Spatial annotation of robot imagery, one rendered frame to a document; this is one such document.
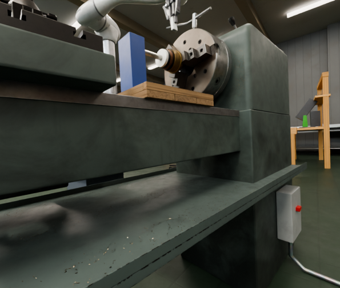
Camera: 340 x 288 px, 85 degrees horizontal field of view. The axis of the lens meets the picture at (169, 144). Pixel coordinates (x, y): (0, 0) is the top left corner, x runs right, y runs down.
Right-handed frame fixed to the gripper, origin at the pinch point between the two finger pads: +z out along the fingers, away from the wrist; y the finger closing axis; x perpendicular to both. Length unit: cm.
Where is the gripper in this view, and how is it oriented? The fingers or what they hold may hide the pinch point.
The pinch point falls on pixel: (174, 24)
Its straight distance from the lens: 113.3
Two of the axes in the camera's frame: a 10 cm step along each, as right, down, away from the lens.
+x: 7.5, -0.2, 6.7
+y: 6.6, -1.0, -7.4
